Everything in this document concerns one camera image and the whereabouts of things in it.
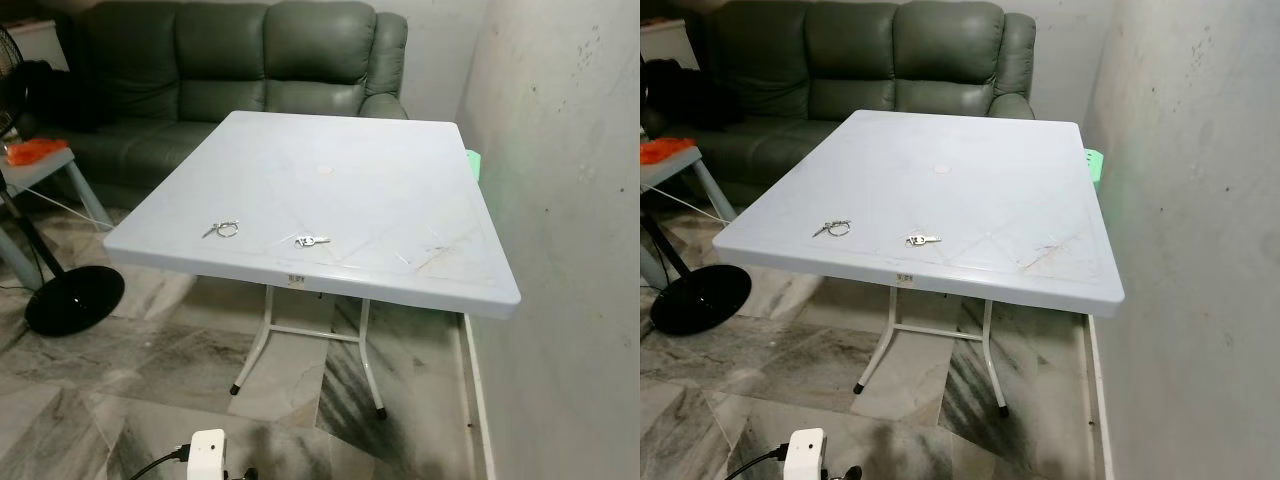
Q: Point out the white cabinet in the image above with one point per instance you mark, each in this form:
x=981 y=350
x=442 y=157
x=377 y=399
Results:
x=35 y=45
x=665 y=45

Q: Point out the orange plastic bag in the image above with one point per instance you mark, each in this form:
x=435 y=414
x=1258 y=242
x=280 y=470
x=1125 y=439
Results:
x=665 y=150
x=28 y=150

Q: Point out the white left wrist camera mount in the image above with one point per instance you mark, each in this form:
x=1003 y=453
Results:
x=805 y=455
x=207 y=455

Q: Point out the small grey side table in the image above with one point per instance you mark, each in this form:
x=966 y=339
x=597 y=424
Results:
x=40 y=166
x=665 y=170

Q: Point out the black bag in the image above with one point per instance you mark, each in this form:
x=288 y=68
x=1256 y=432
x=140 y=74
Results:
x=50 y=95
x=690 y=100

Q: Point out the black standing fan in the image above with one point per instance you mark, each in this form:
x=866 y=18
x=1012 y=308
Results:
x=75 y=300
x=700 y=300

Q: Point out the white plastic folding table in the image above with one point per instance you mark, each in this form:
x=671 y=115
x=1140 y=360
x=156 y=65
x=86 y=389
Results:
x=330 y=200
x=950 y=200

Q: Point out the green plastic stool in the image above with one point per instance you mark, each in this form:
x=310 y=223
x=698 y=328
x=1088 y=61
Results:
x=473 y=164
x=1093 y=166

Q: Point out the green leather sofa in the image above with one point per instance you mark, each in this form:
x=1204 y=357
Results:
x=220 y=60
x=850 y=60

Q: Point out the white skirting strip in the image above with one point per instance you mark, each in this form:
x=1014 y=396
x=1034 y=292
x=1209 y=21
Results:
x=1097 y=390
x=477 y=390

